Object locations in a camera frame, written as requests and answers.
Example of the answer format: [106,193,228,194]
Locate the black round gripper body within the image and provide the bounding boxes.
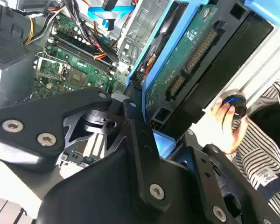
[35,148,210,224]

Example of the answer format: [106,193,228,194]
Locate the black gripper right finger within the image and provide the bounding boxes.
[182,132,280,224]

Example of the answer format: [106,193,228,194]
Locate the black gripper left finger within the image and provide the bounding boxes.
[0,86,171,210]

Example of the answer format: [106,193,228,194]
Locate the round black blue-ringed tool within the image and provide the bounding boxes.
[220,90,248,120]

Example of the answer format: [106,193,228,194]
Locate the hard disk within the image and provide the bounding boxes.
[126,0,280,161]

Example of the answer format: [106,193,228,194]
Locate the person's hand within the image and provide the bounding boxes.
[209,97,249,154]

